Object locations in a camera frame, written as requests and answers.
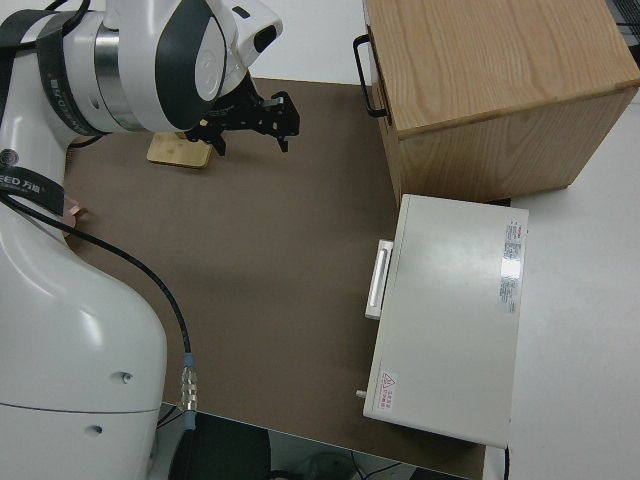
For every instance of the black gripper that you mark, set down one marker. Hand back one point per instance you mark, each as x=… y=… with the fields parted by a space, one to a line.
x=245 y=112

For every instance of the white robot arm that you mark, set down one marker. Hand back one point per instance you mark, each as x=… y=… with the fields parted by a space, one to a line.
x=75 y=325

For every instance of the wooden mug tree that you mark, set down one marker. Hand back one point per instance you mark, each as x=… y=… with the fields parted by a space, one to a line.
x=172 y=152

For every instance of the brown table mat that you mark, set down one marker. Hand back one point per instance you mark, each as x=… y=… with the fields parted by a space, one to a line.
x=275 y=250

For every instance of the wooden cabinet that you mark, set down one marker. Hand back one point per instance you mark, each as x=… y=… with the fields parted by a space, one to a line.
x=500 y=75

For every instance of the white toaster oven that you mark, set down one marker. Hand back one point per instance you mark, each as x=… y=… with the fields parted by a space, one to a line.
x=450 y=325

